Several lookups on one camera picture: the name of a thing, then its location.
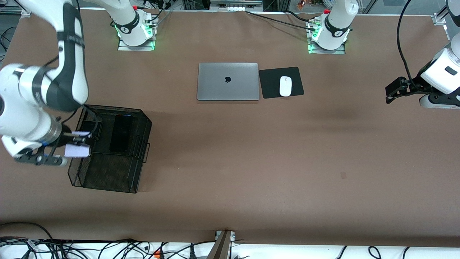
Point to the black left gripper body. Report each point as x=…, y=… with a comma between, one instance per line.
x=419, y=83

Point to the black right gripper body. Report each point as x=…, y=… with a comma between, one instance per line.
x=67, y=138

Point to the small black flip phone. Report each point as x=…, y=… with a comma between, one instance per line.
x=95, y=128

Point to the white flip phone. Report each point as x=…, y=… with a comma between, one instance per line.
x=77, y=151

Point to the long black slab phone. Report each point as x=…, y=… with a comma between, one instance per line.
x=120, y=135

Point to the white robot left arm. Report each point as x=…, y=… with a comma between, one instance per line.
x=336, y=21

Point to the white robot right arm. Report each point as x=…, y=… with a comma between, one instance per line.
x=18, y=118

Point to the black mesh two-tier tray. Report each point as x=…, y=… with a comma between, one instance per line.
x=107, y=176

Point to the white computer mouse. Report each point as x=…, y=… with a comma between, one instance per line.
x=285, y=86

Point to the black mouse pad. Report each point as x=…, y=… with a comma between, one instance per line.
x=269, y=84

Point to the grey closed laptop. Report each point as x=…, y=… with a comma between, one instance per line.
x=228, y=81

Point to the grey power strip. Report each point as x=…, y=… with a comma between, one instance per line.
x=235, y=6

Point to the aluminium frame rail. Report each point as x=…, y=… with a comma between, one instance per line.
x=439, y=18

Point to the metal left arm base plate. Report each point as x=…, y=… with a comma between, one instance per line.
x=316, y=51

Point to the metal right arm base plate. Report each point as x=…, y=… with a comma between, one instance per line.
x=124, y=48

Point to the aluminium frame corner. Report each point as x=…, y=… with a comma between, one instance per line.
x=26, y=14

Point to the grey camera mount pole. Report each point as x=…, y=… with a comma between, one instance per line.
x=221, y=248

